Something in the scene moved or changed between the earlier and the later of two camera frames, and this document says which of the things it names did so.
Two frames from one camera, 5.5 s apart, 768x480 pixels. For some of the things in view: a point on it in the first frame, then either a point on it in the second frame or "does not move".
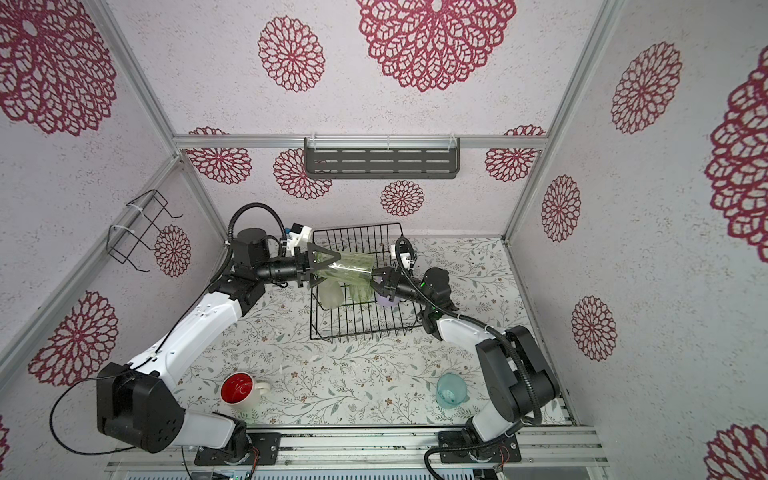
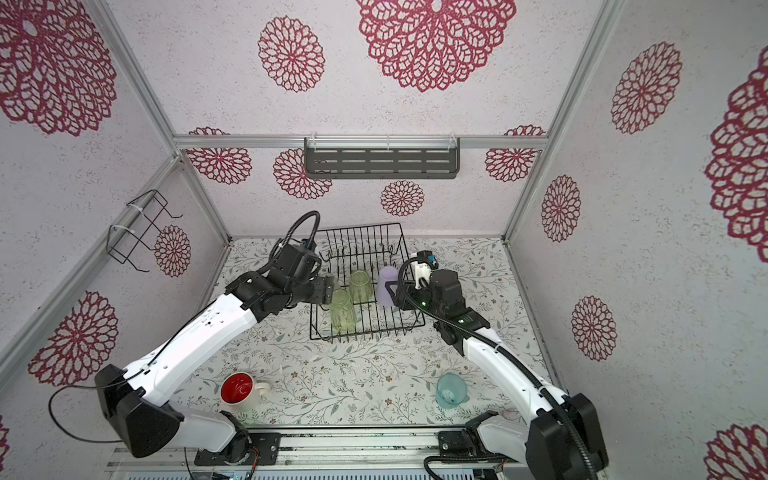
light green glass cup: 353,267 → 342,311
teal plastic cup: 451,391 does not move
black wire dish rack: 343,304 does not move
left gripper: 306,263 → 324,286
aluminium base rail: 401,448 does not move
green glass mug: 361,291 does not move
